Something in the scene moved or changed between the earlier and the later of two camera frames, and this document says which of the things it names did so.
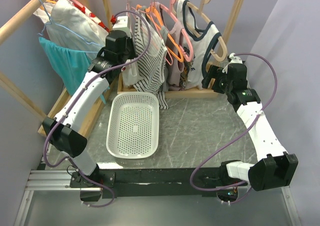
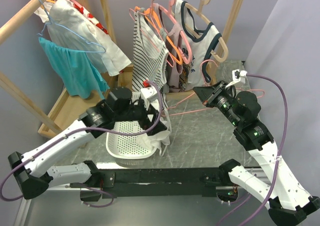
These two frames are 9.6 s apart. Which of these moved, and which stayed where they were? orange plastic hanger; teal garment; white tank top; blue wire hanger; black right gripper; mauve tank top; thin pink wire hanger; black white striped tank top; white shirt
Moved: white tank top; orange plastic hanger; black right gripper; thin pink wire hanger
Stayed: blue wire hanger; black white striped tank top; teal garment; white shirt; mauve tank top
